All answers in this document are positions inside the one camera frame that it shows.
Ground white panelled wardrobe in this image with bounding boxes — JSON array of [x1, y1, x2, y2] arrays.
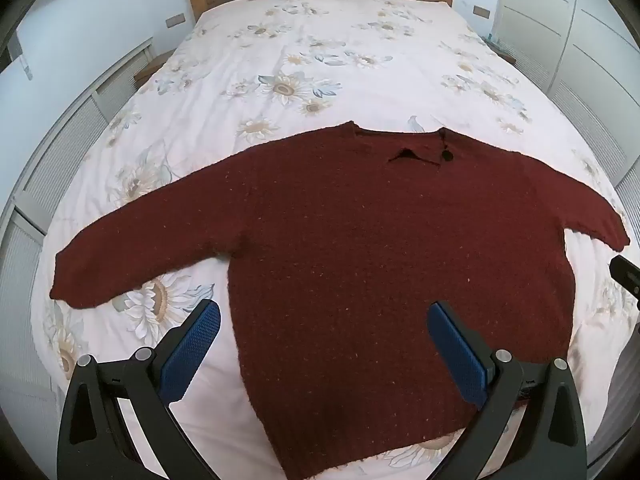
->
[[490, 0, 640, 191]]

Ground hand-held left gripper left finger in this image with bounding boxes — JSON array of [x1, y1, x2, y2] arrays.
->
[[56, 299, 222, 480]]

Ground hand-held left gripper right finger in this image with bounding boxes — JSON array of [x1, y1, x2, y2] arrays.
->
[[426, 301, 587, 480]]

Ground dark red knit sweater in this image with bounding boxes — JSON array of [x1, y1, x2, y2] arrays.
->
[[50, 121, 631, 480]]

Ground white floral duvet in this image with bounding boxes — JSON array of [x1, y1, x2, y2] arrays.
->
[[30, 0, 632, 480]]

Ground white slatted wall panel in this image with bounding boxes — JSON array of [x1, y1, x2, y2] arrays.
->
[[0, 35, 154, 411]]

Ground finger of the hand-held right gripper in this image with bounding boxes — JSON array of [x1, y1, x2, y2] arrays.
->
[[610, 255, 640, 311]]

